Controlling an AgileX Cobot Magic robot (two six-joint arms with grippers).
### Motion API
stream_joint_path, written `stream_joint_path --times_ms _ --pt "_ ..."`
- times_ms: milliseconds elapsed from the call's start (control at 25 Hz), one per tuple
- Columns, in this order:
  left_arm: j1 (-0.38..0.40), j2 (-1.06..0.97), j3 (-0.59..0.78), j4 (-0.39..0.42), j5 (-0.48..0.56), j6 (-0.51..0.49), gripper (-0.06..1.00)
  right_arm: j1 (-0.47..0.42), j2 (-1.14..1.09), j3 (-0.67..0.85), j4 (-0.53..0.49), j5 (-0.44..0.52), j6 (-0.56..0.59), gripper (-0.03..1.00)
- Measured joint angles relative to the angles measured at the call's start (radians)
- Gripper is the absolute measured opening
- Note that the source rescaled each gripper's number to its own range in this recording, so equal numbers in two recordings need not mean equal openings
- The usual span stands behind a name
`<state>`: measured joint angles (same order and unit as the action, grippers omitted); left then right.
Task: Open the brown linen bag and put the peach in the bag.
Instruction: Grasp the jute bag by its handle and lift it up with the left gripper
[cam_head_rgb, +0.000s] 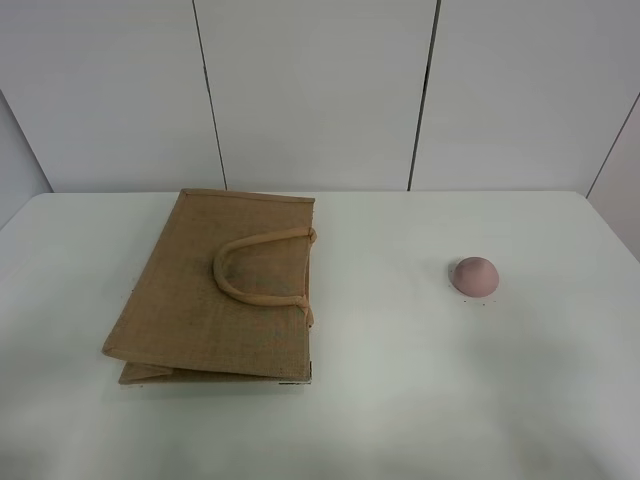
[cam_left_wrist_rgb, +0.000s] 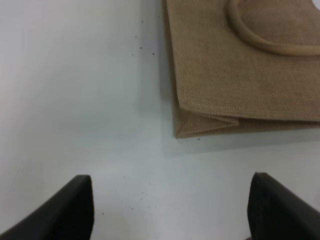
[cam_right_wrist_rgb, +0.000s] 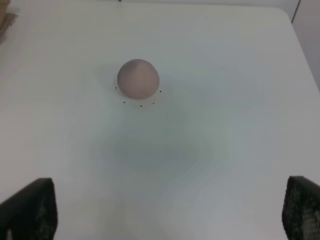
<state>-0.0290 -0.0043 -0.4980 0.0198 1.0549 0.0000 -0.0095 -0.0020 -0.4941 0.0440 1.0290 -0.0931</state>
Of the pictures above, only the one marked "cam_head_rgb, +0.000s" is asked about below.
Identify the brown linen tote bag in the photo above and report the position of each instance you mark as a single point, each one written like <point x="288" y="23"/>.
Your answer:
<point x="224" y="296"/>

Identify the pink peach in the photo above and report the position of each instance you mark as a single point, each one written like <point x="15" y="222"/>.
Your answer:
<point x="475" y="277"/>

